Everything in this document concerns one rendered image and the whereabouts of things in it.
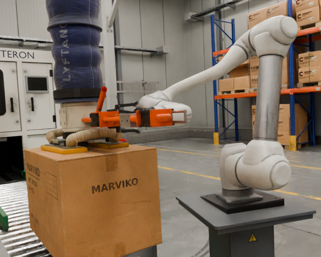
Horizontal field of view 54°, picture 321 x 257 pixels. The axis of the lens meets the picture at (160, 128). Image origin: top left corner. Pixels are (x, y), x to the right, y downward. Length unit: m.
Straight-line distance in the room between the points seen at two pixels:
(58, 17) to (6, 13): 9.34
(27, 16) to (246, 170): 9.95
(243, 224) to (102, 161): 0.63
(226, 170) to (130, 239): 0.56
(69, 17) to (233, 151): 0.93
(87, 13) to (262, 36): 0.76
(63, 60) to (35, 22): 9.51
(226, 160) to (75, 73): 0.79
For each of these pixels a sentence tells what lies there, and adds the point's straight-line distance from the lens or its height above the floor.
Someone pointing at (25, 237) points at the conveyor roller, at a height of 0.54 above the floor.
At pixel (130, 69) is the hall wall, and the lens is 11.94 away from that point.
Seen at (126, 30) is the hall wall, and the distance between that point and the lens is 12.17.
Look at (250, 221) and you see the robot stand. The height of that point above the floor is 0.75.
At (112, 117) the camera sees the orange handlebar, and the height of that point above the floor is 1.21.
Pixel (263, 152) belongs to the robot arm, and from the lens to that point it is 1.37.
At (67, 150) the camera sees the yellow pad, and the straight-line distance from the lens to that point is 1.27.
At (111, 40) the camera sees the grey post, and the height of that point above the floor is 2.27.
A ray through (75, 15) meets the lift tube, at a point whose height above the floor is 1.63.
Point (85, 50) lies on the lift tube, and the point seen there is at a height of 1.49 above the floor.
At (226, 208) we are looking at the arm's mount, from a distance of 1.47.
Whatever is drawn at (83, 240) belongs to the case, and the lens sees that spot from 1.21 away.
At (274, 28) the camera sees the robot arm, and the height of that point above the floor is 1.54.
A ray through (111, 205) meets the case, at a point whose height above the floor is 0.88.
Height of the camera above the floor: 1.23
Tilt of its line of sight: 3 degrees down
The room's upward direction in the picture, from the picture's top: 3 degrees counter-clockwise
